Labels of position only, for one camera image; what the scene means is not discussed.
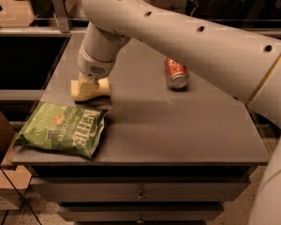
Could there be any green Kettle chips bag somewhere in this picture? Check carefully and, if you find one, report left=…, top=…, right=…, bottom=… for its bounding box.
left=12, top=101, right=107, bottom=158

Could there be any upper grey drawer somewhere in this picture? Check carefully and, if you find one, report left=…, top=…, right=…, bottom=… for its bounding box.
left=31, top=178, right=249, bottom=203

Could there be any cardboard box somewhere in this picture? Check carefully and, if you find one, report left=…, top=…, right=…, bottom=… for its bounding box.
left=0, top=112, right=32, bottom=211

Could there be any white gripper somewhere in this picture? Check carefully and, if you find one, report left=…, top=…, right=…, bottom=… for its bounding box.
left=74, top=47, right=115, bottom=101

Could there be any grey drawer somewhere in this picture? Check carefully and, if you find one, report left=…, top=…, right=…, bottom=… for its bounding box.
left=31, top=178, right=249, bottom=203
left=58, top=203, right=223, bottom=222

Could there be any left metal bracket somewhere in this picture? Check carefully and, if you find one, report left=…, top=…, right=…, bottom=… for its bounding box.
left=52, top=0, right=70, bottom=33

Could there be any yellow sponge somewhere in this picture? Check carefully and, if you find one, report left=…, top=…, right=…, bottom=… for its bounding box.
left=71, top=78, right=111, bottom=102

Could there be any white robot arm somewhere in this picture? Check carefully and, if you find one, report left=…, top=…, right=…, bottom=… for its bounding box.
left=78, top=0, right=281, bottom=225

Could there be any right metal bracket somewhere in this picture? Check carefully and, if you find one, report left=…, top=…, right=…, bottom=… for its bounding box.
left=175, top=0, right=187, bottom=14

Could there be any metal bracket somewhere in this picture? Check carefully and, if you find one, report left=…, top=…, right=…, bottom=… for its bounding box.
left=52, top=0, right=70, bottom=33
left=175, top=0, right=187, bottom=14

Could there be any lower grey drawer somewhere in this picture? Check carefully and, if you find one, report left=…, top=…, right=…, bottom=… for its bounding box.
left=58, top=203, right=223, bottom=222

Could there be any red Coca-Cola can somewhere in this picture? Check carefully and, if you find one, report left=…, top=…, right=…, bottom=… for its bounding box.
left=165, top=57, right=189, bottom=89

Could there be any black cable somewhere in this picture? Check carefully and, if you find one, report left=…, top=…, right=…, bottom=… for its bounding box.
left=0, top=155, right=43, bottom=225

